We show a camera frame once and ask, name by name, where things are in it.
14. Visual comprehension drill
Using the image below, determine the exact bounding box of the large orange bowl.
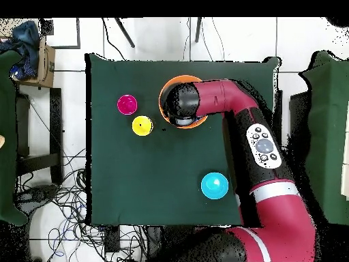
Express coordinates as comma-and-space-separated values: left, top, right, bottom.
158, 74, 209, 130

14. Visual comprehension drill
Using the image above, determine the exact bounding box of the yellow plastic cup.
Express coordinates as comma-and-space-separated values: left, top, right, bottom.
131, 115, 154, 137

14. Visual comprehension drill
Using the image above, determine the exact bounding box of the grey pedestal foot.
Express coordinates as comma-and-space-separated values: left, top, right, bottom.
14, 184, 59, 216

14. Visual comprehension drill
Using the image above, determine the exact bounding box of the red plastic cup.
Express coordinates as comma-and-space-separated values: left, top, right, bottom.
117, 94, 138, 116

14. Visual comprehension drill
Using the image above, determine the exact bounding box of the dark green table cloth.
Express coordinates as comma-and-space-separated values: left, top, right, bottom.
85, 53, 282, 227

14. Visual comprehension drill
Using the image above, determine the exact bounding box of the tangle of black cables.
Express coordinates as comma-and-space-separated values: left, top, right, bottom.
16, 148, 148, 262

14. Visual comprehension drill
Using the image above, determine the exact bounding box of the blue cloth bundle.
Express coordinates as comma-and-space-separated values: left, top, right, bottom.
0, 20, 40, 78

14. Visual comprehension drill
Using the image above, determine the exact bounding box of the cardboard box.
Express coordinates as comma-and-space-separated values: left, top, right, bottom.
13, 36, 56, 89

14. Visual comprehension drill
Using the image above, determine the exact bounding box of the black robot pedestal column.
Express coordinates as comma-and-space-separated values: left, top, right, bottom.
147, 224, 197, 262

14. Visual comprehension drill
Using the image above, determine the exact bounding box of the black stool frame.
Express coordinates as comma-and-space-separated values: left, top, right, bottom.
16, 87, 63, 185

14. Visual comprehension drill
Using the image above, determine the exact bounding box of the black tripod leg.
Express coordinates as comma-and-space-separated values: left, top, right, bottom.
194, 17, 202, 43
114, 17, 136, 48

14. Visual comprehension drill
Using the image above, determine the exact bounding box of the green cloth covered table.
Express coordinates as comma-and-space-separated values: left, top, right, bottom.
0, 50, 28, 226
298, 50, 349, 226

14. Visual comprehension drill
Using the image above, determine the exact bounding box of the small light blue bowl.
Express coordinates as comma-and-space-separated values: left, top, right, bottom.
200, 172, 229, 201

